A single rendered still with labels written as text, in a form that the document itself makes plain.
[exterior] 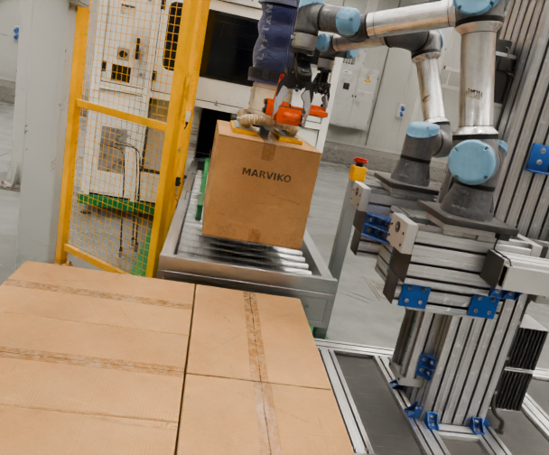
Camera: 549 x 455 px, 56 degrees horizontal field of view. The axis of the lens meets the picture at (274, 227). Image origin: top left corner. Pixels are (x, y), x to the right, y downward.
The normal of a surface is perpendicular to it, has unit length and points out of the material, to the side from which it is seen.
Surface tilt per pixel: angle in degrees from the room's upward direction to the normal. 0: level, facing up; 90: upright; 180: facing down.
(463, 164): 97
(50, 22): 90
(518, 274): 90
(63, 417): 0
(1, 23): 90
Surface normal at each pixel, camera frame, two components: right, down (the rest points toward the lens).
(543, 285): 0.09, 0.28
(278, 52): -0.08, -0.03
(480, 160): -0.48, 0.26
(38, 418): 0.19, -0.95
